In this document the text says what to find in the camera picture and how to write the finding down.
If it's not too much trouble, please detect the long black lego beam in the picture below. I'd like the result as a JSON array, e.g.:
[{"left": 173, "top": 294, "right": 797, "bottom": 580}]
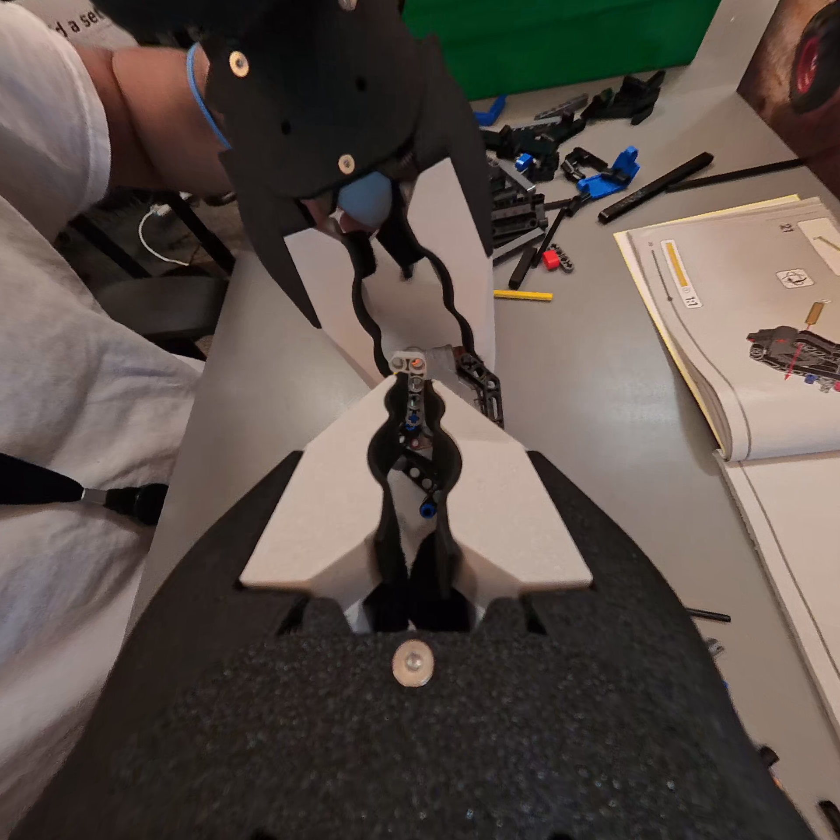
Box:
[{"left": 597, "top": 152, "right": 715, "bottom": 224}]

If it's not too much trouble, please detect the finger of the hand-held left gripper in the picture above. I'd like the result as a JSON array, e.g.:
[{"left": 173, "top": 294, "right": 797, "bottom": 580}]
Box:
[
  {"left": 283, "top": 223, "right": 395, "bottom": 388},
  {"left": 367, "top": 157, "right": 496, "bottom": 368}
]

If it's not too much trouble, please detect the black chair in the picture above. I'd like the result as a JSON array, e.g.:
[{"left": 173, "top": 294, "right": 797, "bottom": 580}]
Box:
[{"left": 66, "top": 190, "right": 237, "bottom": 361}]

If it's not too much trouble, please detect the person's left forearm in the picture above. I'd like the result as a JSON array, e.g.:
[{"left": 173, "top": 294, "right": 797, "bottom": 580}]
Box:
[{"left": 75, "top": 45, "right": 232, "bottom": 198}]

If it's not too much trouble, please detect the long thin black rod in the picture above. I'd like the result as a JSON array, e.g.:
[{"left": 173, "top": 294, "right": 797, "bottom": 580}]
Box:
[{"left": 666, "top": 157, "right": 807, "bottom": 193}]

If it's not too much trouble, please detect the pile of black lego parts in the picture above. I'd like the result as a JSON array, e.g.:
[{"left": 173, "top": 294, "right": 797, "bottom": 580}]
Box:
[{"left": 479, "top": 69, "right": 667, "bottom": 291}]

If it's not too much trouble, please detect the light grey angled lego beam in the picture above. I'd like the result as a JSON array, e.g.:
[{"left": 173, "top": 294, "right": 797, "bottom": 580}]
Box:
[{"left": 389, "top": 350, "right": 431, "bottom": 434}]

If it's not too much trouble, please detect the open lego instruction booklet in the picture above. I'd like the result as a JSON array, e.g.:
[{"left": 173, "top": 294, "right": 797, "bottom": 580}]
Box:
[{"left": 613, "top": 193, "right": 840, "bottom": 732}]

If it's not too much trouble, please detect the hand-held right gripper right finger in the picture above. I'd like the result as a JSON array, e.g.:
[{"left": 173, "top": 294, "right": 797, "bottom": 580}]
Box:
[{"left": 420, "top": 377, "right": 595, "bottom": 632}]

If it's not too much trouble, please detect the person's left hand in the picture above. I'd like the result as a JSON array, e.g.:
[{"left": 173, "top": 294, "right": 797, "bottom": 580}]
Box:
[{"left": 305, "top": 198, "right": 363, "bottom": 237}]

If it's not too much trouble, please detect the blue wrist cord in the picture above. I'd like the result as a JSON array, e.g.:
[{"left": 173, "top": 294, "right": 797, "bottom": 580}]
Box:
[{"left": 185, "top": 42, "right": 232, "bottom": 151}]

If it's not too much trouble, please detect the grey black lego assembly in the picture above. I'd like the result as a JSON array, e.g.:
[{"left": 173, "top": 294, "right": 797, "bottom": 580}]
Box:
[{"left": 387, "top": 344, "right": 506, "bottom": 519}]

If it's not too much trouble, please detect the white cable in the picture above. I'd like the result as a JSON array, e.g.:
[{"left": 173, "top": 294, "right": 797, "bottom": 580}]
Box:
[{"left": 138, "top": 203, "right": 191, "bottom": 266}]

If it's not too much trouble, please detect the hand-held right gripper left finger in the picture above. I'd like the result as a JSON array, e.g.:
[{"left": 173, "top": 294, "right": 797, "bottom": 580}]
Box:
[{"left": 238, "top": 373, "right": 413, "bottom": 632}]

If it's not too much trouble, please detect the large blue lego part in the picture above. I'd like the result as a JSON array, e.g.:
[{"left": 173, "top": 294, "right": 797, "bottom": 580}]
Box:
[{"left": 577, "top": 146, "right": 641, "bottom": 198}]

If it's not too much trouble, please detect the white printed sign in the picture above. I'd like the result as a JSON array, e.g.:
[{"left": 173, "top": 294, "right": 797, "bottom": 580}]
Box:
[{"left": 36, "top": 0, "right": 142, "bottom": 50}]

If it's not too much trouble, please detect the printed lego box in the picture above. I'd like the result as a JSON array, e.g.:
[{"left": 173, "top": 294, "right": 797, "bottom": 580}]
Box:
[{"left": 738, "top": 0, "right": 840, "bottom": 198}]

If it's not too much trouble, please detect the green storage bin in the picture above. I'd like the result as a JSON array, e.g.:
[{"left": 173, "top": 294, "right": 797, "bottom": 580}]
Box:
[{"left": 403, "top": 0, "right": 723, "bottom": 99}]

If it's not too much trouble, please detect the black harness strap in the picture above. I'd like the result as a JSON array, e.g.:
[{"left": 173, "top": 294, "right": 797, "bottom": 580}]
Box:
[{"left": 0, "top": 453, "right": 168, "bottom": 526}]

